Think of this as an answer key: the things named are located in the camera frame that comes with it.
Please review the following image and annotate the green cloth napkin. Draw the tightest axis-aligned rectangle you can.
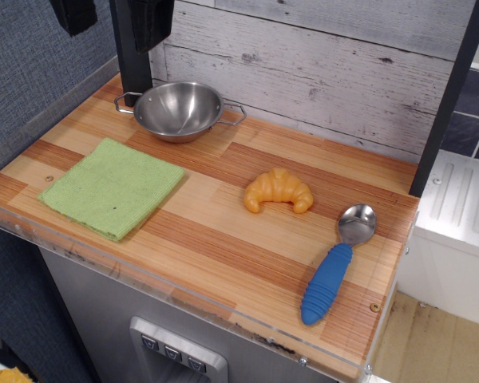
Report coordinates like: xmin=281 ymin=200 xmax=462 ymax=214
xmin=38 ymin=138 xmax=184 ymax=242

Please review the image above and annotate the black vertical post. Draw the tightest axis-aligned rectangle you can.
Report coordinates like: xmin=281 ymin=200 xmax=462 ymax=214
xmin=409 ymin=0 xmax=479 ymax=197
xmin=109 ymin=0 xmax=152 ymax=93

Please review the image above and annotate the blue handled metal spoon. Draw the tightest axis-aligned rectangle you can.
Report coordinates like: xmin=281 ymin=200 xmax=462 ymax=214
xmin=300 ymin=204 xmax=377 ymax=326

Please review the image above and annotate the yellow object at corner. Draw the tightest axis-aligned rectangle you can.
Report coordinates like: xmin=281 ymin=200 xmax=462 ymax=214
xmin=0 ymin=368 xmax=33 ymax=383

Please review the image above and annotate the silver dispenser button panel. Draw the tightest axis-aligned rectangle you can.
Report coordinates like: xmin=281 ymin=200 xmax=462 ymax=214
xmin=129 ymin=316 xmax=229 ymax=382

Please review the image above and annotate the orange toy croissant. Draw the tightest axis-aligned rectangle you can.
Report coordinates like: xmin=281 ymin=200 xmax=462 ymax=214
xmin=243 ymin=168 xmax=314 ymax=214

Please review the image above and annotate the black left vertical post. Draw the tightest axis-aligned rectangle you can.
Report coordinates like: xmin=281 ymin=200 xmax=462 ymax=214
xmin=109 ymin=0 xmax=152 ymax=93

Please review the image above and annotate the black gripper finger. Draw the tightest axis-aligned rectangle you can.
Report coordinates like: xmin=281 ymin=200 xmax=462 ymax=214
xmin=129 ymin=0 xmax=175 ymax=53
xmin=49 ymin=0 xmax=97 ymax=37

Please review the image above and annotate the stainless steel bowl with handles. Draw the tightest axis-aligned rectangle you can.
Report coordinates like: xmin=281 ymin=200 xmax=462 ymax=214
xmin=114 ymin=81 xmax=247 ymax=144

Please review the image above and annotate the white ridged drainboard unit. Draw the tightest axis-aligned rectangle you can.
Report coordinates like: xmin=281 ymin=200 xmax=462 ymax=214
xmin=397 ymin=151 xmax=479 ymax=323

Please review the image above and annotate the black right vertical post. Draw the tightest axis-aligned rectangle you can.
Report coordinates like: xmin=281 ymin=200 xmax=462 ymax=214
xmin=409 ymin=0 xmax=479 ymax=197

